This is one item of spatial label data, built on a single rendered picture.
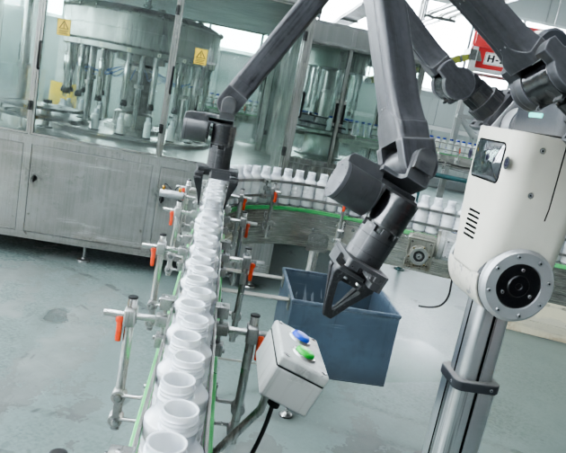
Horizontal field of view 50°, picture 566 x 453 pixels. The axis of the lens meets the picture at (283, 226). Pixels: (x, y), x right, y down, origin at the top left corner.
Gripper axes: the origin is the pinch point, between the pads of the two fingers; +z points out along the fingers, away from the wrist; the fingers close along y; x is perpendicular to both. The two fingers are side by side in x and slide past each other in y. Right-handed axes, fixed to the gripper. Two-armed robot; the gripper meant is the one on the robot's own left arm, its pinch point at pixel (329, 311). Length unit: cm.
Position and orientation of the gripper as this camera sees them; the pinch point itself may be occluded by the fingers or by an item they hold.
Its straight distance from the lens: 90.5
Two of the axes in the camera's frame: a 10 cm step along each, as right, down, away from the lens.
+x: 8.5, 4.9, 1.8
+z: -5.1, 8.5, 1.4
